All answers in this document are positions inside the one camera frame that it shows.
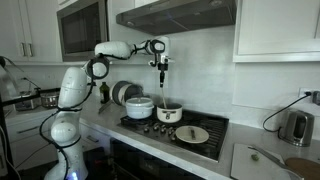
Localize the steel pot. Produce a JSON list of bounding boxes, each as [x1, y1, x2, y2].
[[40, 92, 60, 109]]

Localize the built-in microwave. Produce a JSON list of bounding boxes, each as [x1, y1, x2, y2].
[[56, 0, 110, 62]]

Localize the white saucepan with long handle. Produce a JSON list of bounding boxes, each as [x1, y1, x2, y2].
[[156, 102, 184, 124]]

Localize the cream saucepan lid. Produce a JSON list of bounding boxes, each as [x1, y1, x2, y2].
[[175, 125, 210, 145]]

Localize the grey wrist camera bar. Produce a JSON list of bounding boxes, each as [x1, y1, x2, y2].
[[154, 54, 175, 65]]

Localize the white casserole lid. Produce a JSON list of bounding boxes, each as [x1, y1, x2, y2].
[[125, 96, 155, 108]]

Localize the wooden spatula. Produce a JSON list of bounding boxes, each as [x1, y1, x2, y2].
[[160, 87, 169, 109]]

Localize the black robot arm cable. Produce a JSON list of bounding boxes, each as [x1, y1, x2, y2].
[[38, 39, 160, 180]]

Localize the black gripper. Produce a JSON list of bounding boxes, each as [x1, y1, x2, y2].
[[157, 63, 168, 89]]

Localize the white upper cabinet steel handles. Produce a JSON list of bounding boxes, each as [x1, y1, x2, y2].
[[0, 0, 63, 66]]

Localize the dark drawer handle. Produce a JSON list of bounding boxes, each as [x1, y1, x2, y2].
[[86, 135, 100, 144], [16, 125, 40, 134]]

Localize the white casserole pot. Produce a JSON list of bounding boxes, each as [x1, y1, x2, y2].
[[125, 103, 155, 120]]

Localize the steel range hood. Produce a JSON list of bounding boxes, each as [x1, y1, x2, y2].
[[115, 0, 238, 37]]

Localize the round plate leaning on wall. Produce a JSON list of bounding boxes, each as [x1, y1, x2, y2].
[[109, 80, 133, 106]]

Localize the wide white upper cabinet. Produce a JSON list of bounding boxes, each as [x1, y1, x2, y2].
[[232, 0, 320, 64]]

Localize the black kettle cable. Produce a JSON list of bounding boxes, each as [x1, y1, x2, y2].
[[262, 94, 313, 133]]

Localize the white drawer cabinet beside oven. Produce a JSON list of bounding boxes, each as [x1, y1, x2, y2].
[[79, 123, 113, 153]]

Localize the dark olive oil bottle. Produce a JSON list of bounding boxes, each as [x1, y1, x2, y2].
[[99, 81, 111, 104]]

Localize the kitchen knife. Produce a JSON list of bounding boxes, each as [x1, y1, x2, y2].
[[248, 145, 306, 180]]

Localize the white lower cabinet under toaster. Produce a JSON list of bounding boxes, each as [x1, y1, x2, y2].
[[4, 111, 59, 171]]

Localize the steel electric kettle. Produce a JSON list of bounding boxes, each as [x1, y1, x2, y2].
[[279, 109, 316, 148]]

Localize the white cutting board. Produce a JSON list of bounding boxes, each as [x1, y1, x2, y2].
[[229, 143, 306, 180]]

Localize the white wall outlet plate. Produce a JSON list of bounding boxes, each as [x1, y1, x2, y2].
[[298, 87, 320, 107]]

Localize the black gas cooktop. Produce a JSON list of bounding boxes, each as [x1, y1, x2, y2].
[[117, 109, 230, 163]]

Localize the round wooden board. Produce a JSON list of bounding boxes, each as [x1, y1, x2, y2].
[[284, 157, 320, 180]]

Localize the black built-in oven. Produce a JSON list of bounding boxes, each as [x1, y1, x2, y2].
[[109, 138, 204, 180]]

